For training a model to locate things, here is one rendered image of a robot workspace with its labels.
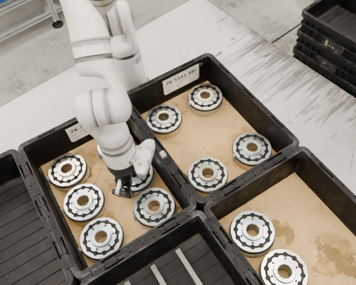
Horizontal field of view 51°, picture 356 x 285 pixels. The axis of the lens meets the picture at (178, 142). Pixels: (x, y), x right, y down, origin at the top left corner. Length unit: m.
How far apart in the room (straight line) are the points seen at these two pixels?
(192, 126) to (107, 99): 0.44
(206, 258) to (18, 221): 0.48
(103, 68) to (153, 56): 0.81
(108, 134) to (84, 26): 0.21
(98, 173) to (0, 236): 0.28
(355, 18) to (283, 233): 1.37
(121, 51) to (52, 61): 1.56
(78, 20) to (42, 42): 2.16
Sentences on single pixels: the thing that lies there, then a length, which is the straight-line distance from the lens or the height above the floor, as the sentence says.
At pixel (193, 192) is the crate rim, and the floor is 0.93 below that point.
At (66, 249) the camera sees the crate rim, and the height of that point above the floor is 0.92.
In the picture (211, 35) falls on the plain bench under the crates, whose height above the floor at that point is 0.70.
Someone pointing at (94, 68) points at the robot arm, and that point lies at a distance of 0.69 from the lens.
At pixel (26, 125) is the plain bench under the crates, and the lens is 1.40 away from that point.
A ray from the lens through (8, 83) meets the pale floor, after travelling 2.66.
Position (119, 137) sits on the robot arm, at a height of 1.10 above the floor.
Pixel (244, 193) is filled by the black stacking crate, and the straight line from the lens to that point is 0.91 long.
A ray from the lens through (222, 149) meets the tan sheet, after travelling 1.04.
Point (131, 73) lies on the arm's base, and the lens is 1.21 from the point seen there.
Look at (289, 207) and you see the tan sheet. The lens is 0.98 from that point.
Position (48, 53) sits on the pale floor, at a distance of 2.75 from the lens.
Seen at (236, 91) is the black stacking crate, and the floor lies 0.90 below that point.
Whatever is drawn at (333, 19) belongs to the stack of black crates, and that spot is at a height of 0.49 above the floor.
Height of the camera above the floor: 1.70
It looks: 56 degrees down
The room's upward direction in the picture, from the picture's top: 7 degrees counter-clockwise
